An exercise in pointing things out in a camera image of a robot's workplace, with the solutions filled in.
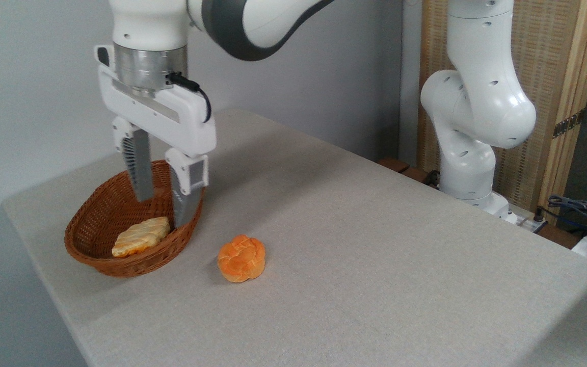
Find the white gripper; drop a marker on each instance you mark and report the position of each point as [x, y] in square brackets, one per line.
[171, 120]

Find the wooden rattan folding screen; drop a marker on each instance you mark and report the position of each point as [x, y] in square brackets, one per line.
[545, 51]

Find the brown wicker basket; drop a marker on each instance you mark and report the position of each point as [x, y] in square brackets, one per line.
[100, 229]

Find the brown wooden furniture edge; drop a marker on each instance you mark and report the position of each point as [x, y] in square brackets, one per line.
[400, 167]

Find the pale bread loaf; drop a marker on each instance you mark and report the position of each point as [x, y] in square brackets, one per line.
[140, 237]

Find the round orange knotted bread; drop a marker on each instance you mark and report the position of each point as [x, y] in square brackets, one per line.
[241, 260]

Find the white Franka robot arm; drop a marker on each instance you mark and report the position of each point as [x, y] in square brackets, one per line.
[479, 102]

